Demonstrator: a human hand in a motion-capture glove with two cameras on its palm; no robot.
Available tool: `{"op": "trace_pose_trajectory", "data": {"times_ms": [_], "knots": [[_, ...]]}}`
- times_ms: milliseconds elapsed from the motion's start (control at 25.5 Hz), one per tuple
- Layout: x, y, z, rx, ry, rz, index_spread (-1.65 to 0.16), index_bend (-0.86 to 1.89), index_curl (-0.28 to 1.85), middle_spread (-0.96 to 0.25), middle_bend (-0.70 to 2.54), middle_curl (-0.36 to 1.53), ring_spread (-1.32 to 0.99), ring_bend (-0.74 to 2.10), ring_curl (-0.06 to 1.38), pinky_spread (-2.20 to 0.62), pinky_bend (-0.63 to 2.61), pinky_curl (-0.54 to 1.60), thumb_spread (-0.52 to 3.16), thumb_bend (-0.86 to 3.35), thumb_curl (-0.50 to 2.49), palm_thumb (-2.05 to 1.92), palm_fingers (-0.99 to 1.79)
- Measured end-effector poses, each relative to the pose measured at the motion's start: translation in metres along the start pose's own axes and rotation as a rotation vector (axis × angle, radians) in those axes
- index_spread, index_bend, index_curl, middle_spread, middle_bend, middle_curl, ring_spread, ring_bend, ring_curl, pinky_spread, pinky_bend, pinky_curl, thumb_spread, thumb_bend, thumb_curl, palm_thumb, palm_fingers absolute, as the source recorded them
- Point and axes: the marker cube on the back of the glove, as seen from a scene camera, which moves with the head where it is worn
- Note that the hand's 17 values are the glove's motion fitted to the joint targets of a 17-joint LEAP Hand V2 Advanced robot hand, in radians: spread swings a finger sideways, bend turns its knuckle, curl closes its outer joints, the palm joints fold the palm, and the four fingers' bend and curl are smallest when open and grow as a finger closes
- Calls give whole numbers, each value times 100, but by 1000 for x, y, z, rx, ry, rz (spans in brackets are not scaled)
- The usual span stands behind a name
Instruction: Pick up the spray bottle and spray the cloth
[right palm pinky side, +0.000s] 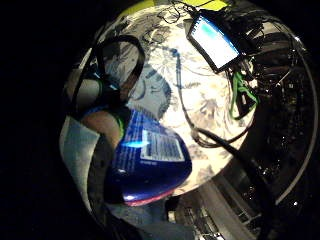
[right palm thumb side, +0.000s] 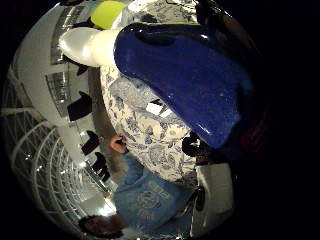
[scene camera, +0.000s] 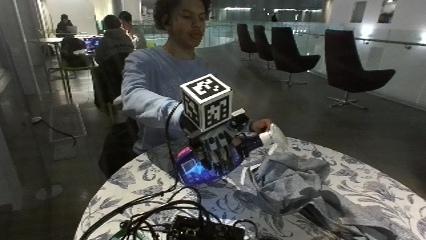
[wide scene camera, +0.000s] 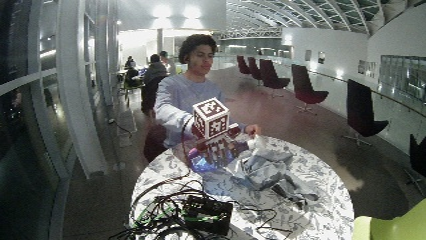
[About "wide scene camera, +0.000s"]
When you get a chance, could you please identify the grey blue garment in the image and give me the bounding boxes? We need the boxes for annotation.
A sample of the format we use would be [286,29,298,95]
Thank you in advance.
[225,133,321,205]

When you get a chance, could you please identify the white marker cube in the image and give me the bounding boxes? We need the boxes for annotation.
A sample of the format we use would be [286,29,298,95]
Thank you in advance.
[192,97,232,140]

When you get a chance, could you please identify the black electronics box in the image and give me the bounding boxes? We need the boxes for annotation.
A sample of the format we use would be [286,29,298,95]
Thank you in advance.
[183,194,234,236]

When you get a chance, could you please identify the person in light blue sweatshirt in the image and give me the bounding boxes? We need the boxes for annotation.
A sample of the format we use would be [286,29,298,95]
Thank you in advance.
[153,33,248,149]

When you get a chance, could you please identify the white blue floral tablecloth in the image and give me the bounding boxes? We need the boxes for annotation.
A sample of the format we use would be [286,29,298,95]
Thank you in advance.
[129,134,357,240]

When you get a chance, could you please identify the row of dark red chairs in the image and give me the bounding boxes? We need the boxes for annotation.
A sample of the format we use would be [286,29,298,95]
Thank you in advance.
[236,55,426,198]

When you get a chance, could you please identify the white slanted column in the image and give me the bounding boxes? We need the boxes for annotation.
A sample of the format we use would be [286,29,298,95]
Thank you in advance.
[55,0,109,179]

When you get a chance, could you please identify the yellow green chair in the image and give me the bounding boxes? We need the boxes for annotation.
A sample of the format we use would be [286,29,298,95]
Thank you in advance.
[352,198,426,240]

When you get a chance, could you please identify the black glove cable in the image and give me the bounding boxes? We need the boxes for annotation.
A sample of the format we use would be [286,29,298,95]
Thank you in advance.
[180,116,197,174]

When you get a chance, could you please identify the tangle of black cables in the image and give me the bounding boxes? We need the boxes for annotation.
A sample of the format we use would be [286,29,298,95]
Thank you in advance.
[108,178,232,240]

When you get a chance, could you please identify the thin black table cable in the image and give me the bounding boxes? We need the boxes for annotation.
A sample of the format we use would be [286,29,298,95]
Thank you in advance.
[230,199,297,234]

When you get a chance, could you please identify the black floor cable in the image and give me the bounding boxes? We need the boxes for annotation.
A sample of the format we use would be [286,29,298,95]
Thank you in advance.
[108,118,135,139]

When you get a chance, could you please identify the metal wall handrail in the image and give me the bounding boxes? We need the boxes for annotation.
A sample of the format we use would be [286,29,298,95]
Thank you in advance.
[284,63,426,118]

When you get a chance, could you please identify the wide wall poster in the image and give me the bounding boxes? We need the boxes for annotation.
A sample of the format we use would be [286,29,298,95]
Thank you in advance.
[357,59,378,79]

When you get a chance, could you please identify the glass wall panel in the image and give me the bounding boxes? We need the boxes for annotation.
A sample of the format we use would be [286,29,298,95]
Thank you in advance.
[380,54,426,103]

